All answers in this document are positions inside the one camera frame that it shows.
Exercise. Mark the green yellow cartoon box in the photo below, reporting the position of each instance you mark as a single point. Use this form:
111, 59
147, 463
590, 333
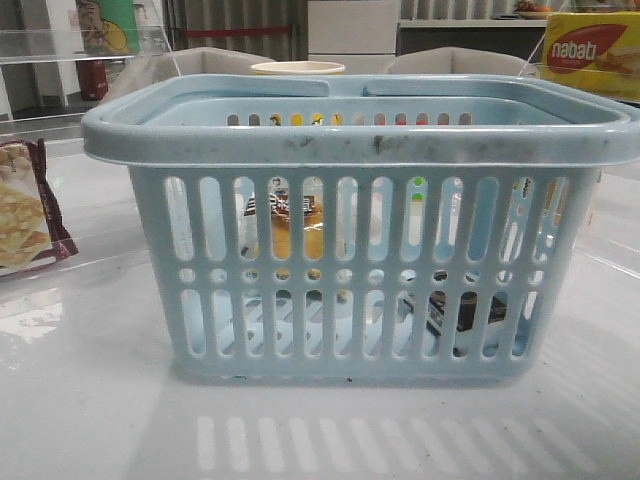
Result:
108, 26

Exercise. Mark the beige armchair left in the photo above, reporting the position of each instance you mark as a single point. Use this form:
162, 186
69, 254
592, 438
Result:
141, 72

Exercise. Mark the clear acrylic shelf left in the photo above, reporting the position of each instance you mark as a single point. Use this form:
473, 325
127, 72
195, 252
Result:
45, 46

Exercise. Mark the yellow nabati wafer box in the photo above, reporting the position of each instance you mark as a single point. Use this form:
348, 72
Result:
594, 52

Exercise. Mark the brown cracker snack packet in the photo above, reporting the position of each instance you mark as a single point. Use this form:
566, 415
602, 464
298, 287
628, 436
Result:
33, 234

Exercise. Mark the white cabinet background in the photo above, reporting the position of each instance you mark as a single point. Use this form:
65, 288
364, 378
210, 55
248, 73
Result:
353, 27

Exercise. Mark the beige armchair right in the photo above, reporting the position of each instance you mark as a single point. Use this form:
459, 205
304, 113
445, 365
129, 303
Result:
456, 60

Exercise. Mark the red fire extinguisher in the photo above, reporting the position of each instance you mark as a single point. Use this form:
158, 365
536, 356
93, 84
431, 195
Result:
92, 79

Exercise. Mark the light blue plastic basket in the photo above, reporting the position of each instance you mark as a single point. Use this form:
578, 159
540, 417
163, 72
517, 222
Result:
508, 166

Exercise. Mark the beige armchair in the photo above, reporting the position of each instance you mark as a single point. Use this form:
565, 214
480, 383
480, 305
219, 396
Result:
141, 72
456, 60

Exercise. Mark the packaged bread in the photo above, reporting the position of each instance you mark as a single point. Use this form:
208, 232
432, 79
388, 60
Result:
315, 244

